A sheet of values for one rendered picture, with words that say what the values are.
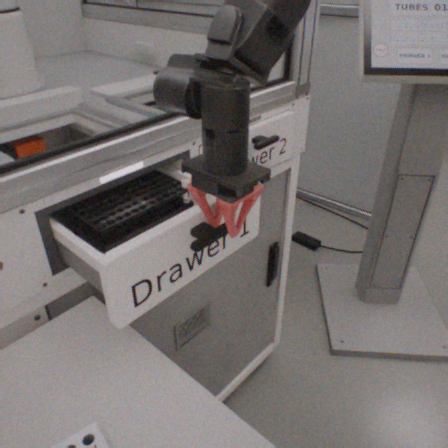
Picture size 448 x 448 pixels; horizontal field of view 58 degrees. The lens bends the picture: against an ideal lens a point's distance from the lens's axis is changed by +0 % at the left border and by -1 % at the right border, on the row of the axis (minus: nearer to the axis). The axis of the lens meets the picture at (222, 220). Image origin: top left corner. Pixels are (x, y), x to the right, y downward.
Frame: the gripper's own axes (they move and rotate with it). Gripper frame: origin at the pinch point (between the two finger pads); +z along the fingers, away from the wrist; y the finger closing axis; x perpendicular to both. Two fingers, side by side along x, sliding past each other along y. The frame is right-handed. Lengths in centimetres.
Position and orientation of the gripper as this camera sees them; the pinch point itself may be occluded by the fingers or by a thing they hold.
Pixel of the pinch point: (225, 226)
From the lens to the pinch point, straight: 56.5
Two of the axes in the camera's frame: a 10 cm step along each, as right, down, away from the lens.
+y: -7.4, -3.5, 5.7
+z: 0.0, 8.5, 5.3
